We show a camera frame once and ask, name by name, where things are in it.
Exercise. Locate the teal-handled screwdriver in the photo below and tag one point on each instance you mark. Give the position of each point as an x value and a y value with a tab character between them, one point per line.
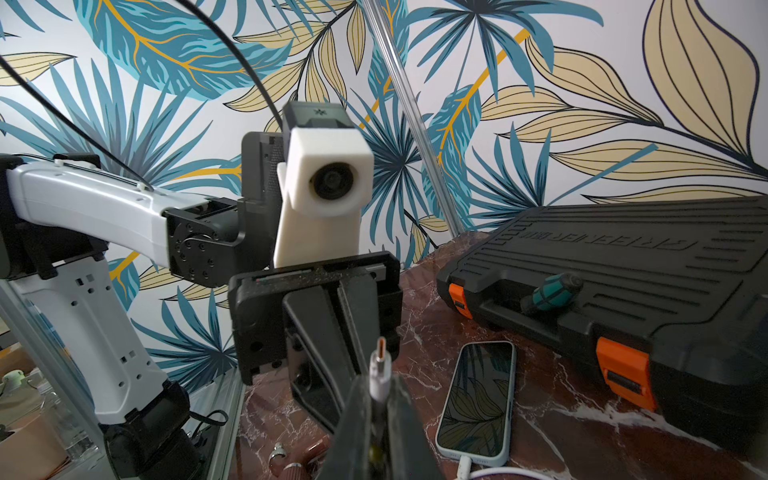
556	292

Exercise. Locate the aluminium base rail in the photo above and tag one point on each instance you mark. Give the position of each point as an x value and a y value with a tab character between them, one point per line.
221	402

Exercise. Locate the aluminium frame post left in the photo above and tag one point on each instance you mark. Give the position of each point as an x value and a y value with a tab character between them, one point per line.
379	26

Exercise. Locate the smartphone with pink case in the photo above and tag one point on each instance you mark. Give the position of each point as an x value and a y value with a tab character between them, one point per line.
477	414

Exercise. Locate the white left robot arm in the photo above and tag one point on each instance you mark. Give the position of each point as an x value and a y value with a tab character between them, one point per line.
58	218

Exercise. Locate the black plastic tool case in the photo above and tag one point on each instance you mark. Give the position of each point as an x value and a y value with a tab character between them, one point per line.
673	313

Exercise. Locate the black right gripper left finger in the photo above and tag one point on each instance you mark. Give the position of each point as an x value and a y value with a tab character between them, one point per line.
348	455

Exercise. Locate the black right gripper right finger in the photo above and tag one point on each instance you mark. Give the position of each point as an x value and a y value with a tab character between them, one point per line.
410	456

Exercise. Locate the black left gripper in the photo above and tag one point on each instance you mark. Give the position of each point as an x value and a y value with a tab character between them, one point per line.
324	319

